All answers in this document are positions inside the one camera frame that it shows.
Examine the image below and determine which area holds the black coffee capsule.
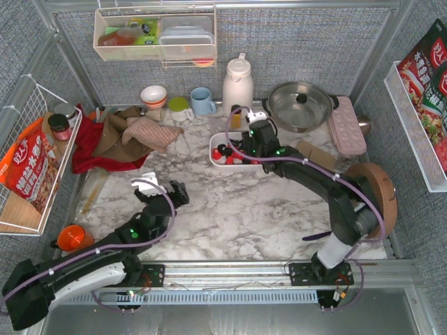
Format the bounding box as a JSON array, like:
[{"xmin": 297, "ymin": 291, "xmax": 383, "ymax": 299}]
[
  {"xmin": 223, "ymin": 147, "xmax": 233, "ymax": 158},
  {"xmin": 217, "ymin": 144, "xmax": 226, "ymax": 154}
]

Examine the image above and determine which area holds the pink striped cloth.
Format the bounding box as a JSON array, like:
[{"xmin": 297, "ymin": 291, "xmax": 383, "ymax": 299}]
[{"xmin": 122, "ymin": 117, "xmax": 184, "ymax": 153}]

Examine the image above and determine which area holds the dark lid jar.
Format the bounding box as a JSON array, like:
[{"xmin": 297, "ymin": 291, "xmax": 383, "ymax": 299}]
[{"xmin": 47, "ymin": 114, "xmax": 72, "ymax": 141}]

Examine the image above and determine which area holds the silver lid jar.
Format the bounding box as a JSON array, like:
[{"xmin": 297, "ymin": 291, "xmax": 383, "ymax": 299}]
[{"xmin": 54, "ymin": 103, "xmax": 78, "ymax": 128}]

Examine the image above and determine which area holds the white orange striped bowl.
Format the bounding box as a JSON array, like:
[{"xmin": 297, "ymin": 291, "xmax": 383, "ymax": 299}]
[{"xmin": 140, "ymin": 85, "xmax": 167, "ymax": 108}]

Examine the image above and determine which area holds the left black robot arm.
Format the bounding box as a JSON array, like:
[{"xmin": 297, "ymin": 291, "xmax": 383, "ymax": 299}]
[{"xmin": 1, "ymin": 181, "xmax": 189, "ymax": 331}]

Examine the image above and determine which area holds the red cloth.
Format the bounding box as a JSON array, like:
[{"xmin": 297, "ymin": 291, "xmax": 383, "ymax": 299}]
[{"xmin": 72, "ymin": 116, "xmax": 149, "ymax": 174}]

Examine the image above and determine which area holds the white wire basket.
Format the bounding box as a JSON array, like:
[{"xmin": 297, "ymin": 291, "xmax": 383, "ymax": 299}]
[
  {"xmin": 1, "ymin": 74, "xmax": 82, "ymax": 236},
  {"xmin": 383, "ymin": 61, "xmax": 446, "ymax": 193}
]

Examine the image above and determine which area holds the orange cup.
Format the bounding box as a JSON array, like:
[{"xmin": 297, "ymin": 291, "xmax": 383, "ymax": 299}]
[{"xmin": 50, "ymin": 224, "xmax": 94, "ymax": 253}]

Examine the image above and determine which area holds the steel ladle bowl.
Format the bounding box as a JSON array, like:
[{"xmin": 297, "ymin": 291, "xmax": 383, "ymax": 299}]
[{"xmin": 357, "ymin": 114, "xmax": 372, "ymax": 136}]

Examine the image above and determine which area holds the red seasoning packet left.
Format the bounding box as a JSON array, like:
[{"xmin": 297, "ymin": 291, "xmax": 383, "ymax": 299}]
[{"xmin": 1, "ymin": 117, "xmax": 58, "ymax": 214}]

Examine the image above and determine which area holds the cream wall storage bin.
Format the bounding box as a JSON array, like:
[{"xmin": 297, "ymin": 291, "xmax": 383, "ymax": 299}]
[{"xmin": 93, "ymin": 5, "xmax": 217, "ymax": 67}]

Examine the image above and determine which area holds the brown cloth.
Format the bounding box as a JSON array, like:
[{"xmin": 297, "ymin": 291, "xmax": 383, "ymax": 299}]
[{"xmin": 92, "ymin": 106, "xmax": 153, "ymax": 163}]

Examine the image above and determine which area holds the pink egg tray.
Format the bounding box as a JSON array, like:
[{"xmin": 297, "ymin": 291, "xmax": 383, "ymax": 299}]
[{"xmin": 328, "ymin": 96, "xmax": 367, "ymax": 156}]

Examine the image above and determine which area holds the steel pot with lid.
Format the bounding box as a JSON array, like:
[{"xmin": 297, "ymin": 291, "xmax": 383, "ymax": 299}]
[{"xmin": 262, "ymin": 82, "xmax": 339, "ymax": 133}]

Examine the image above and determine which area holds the red seasoning packet right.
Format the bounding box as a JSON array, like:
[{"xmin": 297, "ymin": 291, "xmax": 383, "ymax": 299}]
[{"xmin": 397, "ymin": 19, "xmax": 446, "ymax": 171}]

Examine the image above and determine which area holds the orange spice bottle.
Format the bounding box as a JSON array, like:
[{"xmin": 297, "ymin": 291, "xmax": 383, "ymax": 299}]
[{"xmin": 230, "ymin": 105, "xmax": 242, "ymax": 129}]

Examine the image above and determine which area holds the white rectangular storage basket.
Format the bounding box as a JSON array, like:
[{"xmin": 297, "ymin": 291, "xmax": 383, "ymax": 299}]
[{"xmin": 209, "ymin": 133, "xmax": 263, "ymax": 173}]

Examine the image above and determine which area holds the brown cardboard piece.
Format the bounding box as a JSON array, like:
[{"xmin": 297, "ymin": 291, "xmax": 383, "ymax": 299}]
[{"xmin": 295, "ymin": 140, "xmax": 336, "ymax": 170}]

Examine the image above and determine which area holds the white thermos jug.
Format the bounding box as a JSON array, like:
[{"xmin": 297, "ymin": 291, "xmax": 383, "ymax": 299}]
[{"xmin": 222, "ymin": 52, "xmax": 254, "ymax": 117}]

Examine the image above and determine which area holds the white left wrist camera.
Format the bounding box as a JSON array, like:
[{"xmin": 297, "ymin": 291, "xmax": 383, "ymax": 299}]
[{"xmin": 131, "ymin": 172, "xmax": 166, "ymax": 196}]

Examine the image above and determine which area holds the right white wire basket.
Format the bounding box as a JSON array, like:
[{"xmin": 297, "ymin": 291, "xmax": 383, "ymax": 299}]
[{"xmin": 383, "ymin": 61, "xmax": 446, "ymax": 193}]

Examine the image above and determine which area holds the green lid white cup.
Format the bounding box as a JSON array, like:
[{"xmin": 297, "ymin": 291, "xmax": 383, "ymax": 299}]
[{"xmin": 168, "ymin": 96, "xmax": 194, "ymax": 122}]

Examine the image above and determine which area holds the blue mug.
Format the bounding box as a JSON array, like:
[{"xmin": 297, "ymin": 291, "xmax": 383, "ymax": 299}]
[{"xmin": 190, "ymin": 87, "xmax": 217, "ymax": 116}]

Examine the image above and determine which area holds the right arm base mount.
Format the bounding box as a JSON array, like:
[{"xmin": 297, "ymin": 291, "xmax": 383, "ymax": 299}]
[{"xmin": 288, "ymin": 254, "xmax": 354, "ymax": 286}]

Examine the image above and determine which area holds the left white wire basket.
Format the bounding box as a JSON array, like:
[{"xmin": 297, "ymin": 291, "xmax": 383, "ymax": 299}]
[{"xmin": 1, "ymin": 74, "xmax": 82, "ymax": 236}]

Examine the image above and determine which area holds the red seasoning packet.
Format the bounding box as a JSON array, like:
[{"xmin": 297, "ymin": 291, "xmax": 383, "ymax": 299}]
[
  {"xmin": 1, "ymin": 117, "xmax": 58, "ymax": 214},
  {"xmin": 397, "ymin": 19, "xmax": 446, "ymax": 171}
]

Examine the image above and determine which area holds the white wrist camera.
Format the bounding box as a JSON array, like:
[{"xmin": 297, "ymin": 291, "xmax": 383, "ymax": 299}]
[
  {"xmin": 246, "ymin": 109, "xmax": 268, "ymax": 124},
  {"xmin": 131, "ymin": 172, "xmax": 166, "ymax": 196}
]

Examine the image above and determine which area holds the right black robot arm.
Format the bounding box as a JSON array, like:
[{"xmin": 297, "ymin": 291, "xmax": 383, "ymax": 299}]
[{"xmin": 242, "ymin": 120, "xmax": 386, "ymax": 283}]

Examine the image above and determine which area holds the purple knife handle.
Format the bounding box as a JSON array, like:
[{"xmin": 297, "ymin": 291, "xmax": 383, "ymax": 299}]
[{"xmin": 302, "ymin": 231, "xmax": 332, "ymax": 241}]

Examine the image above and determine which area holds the round wooden cutting board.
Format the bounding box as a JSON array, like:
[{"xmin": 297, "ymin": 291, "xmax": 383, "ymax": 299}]
[{"xmin": 345, "ymin": 163, "xmax": 397, "ymax": 235}]

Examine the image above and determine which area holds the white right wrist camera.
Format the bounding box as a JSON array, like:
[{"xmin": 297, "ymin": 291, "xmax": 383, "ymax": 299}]
[{"xmin": 246, "ymin": 109, "xmax": 268, "ymax": 124}]

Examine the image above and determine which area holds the clear plastic food container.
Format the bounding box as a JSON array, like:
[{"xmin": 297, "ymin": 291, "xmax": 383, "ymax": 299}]
[{"xmin": 159, "ymin": 15, "xmax": 214, "ymax": 59}]

